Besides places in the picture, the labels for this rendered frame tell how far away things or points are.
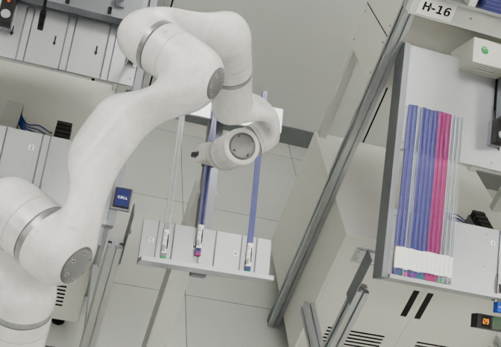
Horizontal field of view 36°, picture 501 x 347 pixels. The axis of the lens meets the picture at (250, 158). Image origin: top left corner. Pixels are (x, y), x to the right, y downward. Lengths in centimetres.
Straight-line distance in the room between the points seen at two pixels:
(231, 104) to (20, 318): 59
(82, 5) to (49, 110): 62
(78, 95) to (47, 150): 73
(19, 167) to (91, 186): 73
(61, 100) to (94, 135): 137
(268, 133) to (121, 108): 52
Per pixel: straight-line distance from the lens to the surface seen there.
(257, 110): 170
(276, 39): 395
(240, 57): 152
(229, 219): 348
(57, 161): 206
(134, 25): 142
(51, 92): 276
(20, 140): 207
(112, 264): 214
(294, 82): 406
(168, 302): 234
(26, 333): 150
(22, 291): 146
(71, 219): 133
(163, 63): 137
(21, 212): 137
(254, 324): 300
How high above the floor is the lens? 194
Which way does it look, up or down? 29 degrees down
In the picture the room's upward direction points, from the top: 20 degrees clockwise
